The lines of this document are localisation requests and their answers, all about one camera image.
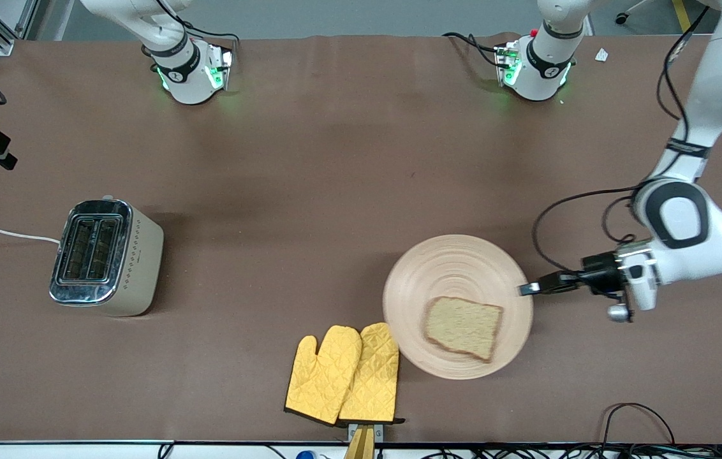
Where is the brown toast slice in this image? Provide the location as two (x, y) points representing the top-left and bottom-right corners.
(423, 295), (505, 363)

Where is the round wooden plate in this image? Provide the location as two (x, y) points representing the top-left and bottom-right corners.
(382, 234), (535, 381)

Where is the cream chrome two-slot toaster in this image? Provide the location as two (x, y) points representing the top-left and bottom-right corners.
(48, 195), (165, 317)

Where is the yellow quilted oven mitt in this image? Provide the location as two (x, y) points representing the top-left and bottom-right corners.
(284, 325), (363, 426)
(338, 322), (406, 425)

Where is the brown table cover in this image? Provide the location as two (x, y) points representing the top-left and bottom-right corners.
(0, 32), (722, 446)

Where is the white toaster power cord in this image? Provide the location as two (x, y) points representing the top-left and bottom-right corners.
(0, 227), (61, 245)

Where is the looped black cable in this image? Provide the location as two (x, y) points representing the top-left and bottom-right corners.
(600, 402), (677, 447)

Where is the upright aluminium frame profile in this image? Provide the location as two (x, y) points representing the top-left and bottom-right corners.
(14, 0), (43, 40)

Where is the tangled black cable bundle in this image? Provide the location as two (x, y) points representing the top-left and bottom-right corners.
(418, 444), (722, 459)

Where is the grey metal bracket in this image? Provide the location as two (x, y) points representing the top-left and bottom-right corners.
(347, 422), (385, 442)

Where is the black right arm base cable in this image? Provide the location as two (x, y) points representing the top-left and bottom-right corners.
(156, 0), (240, 50)

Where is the black arm base cable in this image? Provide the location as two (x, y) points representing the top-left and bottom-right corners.
(442, 31), (503, 68)
(156, 0), (240, 50)

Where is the black left arm base cable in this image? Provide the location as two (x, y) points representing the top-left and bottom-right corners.
(442, 31), (503, 68)

